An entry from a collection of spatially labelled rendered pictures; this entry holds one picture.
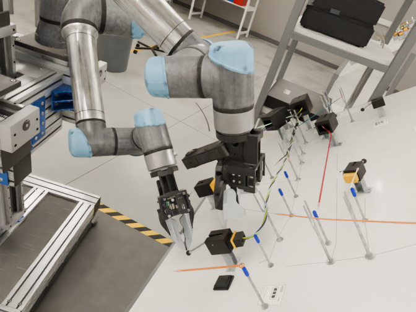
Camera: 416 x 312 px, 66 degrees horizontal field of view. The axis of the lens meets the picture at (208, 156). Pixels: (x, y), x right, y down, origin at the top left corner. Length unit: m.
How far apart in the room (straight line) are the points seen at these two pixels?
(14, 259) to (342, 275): 1.52
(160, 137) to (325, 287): 0.47
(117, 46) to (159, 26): 3.50
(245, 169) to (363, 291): 0.28
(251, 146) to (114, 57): 3.73
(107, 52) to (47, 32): 2.80
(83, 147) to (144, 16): 0.34
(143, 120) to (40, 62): 0.80
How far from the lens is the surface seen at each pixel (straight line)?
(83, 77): 0.91
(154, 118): 0.80
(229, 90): 0.55
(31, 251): 1.87
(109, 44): 4.19
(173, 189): 0.79
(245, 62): 0.54
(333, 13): 1.57
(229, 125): 0.57
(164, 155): 0.78
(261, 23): 8.56
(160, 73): 0.58
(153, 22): 0.70
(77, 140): 0.84
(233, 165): 0.61
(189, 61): 0.57
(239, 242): 0.75
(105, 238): 2.17
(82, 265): 2.05
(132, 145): 0.87
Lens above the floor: 1.67
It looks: 33 degrees down
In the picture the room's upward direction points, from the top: 18 degrees clockwise
